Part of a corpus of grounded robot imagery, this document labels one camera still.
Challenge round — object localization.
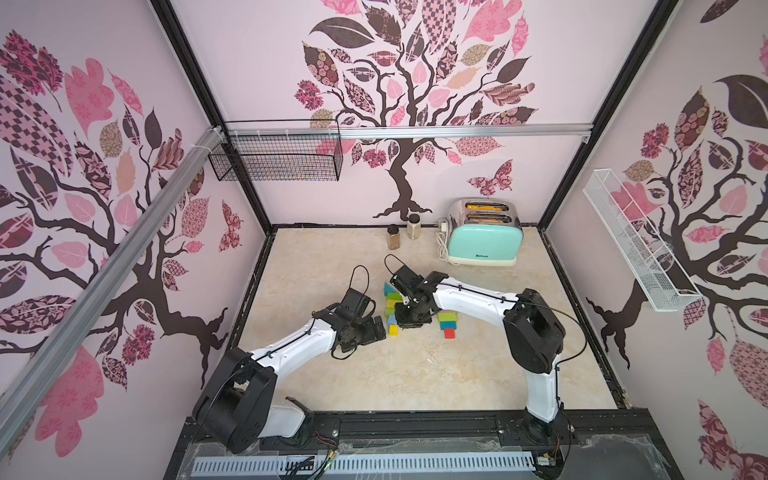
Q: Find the white toaster power cord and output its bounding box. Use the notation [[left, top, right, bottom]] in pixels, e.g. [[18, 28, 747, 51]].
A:
[[435, 218, 452, 263]]

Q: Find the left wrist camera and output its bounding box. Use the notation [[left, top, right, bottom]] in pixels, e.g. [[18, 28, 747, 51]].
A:
[[336, 288, 372, 321]]

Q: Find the pale spice jar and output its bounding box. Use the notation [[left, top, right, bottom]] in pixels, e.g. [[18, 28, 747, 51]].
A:
[[406, 213, 422, 240]]

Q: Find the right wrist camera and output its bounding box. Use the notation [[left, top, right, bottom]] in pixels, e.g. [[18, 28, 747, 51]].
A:
[[390, 265, 424, 298]]

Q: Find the white wire shelf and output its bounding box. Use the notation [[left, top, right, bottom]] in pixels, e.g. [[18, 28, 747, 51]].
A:
[[583, 169, 703, 313]]

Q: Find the aluminium frame bar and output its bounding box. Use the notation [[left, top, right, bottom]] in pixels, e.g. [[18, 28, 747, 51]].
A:
[[228, 123, 593, 140], [1, 126, 225, 457]]

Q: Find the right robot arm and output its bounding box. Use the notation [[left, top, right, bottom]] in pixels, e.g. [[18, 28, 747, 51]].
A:
[[390, 272, 565, 446]]

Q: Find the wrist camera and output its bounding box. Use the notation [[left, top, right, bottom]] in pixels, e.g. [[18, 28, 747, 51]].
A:
[[390, 265, 424, 298], [336, 288, 372, 321]]

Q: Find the white slotted cable duct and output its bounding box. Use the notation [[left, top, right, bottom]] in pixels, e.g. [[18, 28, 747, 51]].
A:
[[190, 452, 536, 478]]

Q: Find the aluminium frame bar left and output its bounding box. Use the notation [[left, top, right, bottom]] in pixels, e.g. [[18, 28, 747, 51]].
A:
[[1, 126, 225, 457]]

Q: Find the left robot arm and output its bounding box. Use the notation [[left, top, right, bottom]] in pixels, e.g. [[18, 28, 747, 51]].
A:
[[192, 305, 386, 453]]

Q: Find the black wire basket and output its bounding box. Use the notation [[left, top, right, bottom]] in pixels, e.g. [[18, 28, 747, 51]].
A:
[[208, 117, 343, 182]]

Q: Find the mint green toaster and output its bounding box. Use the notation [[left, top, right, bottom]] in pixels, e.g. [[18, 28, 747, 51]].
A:
[[447, 198, 524, 267]]

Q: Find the brown spice jar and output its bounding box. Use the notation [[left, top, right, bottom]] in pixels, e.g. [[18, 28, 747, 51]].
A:
[[387, 224, 401, 250]]

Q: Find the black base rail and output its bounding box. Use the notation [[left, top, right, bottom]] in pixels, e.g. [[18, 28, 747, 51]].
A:
[[163, 409, 682, 479]]

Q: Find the aluminium frame bar rear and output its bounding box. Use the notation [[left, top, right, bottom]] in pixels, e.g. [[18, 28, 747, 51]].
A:
[[228, 123, 593, 140]]

